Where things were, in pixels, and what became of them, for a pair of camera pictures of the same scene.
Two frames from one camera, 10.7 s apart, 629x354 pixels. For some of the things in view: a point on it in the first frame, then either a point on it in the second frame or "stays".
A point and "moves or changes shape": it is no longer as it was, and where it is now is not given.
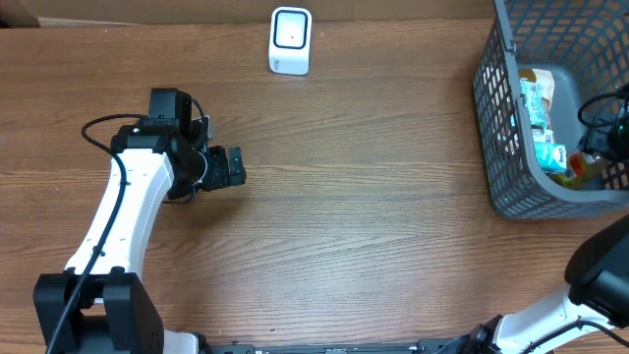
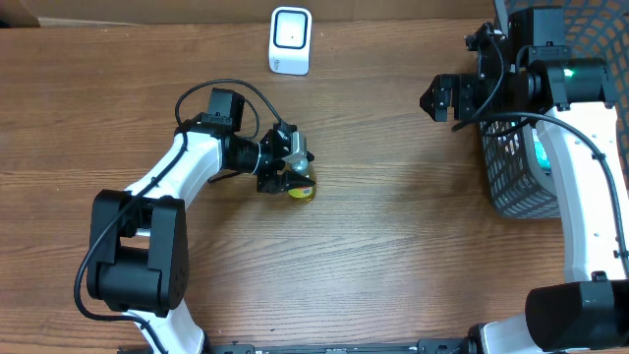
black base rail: x=425 y=346 stays
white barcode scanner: x=290 y=40 stays
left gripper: x=220 y=175 -> x=276 y=182
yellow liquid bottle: x=586 y=171 moves or changes shape
